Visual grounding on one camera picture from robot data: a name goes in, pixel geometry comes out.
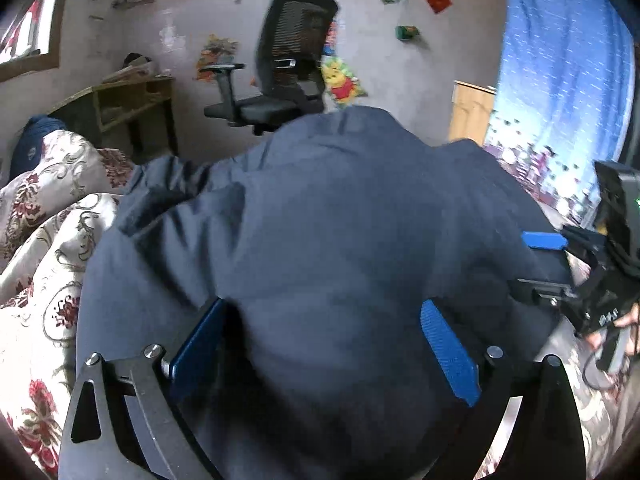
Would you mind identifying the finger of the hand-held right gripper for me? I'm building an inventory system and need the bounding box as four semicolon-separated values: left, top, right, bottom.
521;231;599;275
517;277;582;312

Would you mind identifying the cartoon bear wall sticker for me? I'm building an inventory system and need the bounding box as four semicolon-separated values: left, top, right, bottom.
320;55;369;107

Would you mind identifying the blue curtain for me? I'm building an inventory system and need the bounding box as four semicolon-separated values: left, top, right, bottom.
482;0;638;226

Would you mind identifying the black office chair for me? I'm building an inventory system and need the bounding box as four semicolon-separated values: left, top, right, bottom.
199;0;340;137

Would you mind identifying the wooden cabinet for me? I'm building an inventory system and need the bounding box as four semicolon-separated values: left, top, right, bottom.
448;80;497;145

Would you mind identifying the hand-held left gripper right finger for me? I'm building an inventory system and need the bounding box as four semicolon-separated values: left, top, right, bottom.
420;299;587;480

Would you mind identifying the wooden framed window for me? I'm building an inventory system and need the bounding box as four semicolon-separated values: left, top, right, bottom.
0;0;76;83

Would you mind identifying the navy blue pillow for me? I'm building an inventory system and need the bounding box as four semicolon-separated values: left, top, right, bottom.
9;115;68;181

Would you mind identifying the person's right hand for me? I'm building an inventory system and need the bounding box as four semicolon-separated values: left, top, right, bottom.
582;304;640;355

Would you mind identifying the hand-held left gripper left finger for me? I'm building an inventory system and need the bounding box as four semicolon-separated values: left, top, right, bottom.
59;298;230;480

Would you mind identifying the floral bedspread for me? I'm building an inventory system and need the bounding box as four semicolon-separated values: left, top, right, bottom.
0;129;640;480

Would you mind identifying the wooden desk shelf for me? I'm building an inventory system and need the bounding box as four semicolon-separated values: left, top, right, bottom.
47;76;180;161

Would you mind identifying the navy blue jacket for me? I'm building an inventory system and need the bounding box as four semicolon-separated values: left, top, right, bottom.
75;106;573;480

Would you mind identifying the flower wall sticker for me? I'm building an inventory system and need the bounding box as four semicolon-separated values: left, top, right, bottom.
194;34;240;82

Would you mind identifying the black cable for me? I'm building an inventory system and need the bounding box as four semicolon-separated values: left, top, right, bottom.
581;350;628;392

